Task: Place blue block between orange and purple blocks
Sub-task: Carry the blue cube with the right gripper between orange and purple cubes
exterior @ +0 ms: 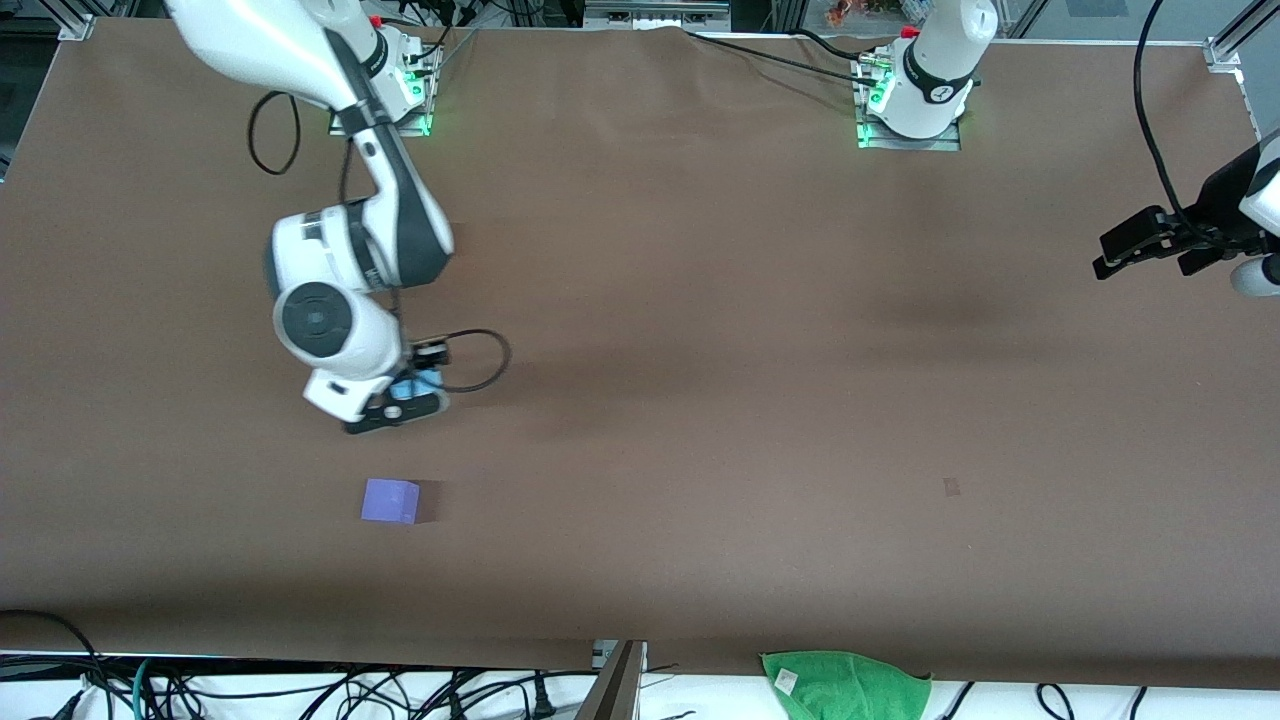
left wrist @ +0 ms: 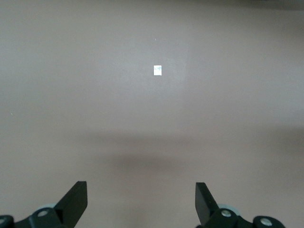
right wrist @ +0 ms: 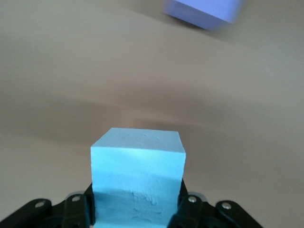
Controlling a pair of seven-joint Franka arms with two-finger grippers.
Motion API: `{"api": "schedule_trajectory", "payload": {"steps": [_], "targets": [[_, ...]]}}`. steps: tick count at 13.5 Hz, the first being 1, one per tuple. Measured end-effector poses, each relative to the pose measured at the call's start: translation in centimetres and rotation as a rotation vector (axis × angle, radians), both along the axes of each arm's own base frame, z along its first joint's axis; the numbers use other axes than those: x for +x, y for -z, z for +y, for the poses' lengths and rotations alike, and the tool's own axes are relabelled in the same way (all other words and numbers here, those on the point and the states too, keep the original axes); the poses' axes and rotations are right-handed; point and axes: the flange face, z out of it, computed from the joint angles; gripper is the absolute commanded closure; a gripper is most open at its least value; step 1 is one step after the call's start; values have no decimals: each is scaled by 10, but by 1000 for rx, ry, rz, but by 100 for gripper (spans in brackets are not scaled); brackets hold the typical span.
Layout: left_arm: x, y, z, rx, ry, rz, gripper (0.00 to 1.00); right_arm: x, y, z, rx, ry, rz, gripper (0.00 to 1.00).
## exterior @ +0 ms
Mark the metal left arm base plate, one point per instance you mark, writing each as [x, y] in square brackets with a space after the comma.
[950, 142]

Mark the grey metal post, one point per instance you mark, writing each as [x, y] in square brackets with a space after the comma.
[612, 690]

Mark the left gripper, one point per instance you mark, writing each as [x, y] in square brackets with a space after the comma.
[1224, 202]

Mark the purple foam block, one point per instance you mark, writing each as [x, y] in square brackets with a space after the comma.
[390, 501]

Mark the brown table cover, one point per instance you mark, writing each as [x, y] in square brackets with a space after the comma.
[700, 420]

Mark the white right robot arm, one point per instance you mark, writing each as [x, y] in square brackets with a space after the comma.
[320, 320]

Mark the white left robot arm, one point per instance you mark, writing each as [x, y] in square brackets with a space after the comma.
[935, 70]

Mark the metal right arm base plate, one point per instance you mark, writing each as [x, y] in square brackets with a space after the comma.
[415, 120]

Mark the green cloth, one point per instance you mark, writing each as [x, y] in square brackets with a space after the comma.
[845, 685]

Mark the blue foam block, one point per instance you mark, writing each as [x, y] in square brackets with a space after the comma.
[418, 383]

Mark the aluminium frame corner bracket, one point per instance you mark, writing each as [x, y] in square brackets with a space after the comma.
[1224, 52]
[78, 27]

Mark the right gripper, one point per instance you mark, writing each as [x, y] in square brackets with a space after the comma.
[430, 354]

